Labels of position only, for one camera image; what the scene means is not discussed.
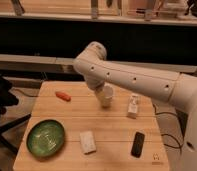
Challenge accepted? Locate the orange pepper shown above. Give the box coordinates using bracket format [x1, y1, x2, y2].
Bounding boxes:
[55, 91, 71, 102]

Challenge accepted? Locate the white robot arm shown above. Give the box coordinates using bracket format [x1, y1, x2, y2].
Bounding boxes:
[73, 41, 197, 171]

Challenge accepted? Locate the white glue bottle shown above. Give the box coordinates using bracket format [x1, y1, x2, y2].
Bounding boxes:
[127, 94, 139, 118]

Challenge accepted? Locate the white sponge block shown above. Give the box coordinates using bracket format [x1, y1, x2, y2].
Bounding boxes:
[80, 131, 96, 154]

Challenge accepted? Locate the black phone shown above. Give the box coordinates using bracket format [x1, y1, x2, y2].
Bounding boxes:
[131, 132, 145, 158]

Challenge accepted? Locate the green glass bowl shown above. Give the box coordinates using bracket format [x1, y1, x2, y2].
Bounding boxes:
[26, 119, 65, 158]

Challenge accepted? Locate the black cable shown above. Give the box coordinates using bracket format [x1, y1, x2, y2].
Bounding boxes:
[154, 111, 185, 151]

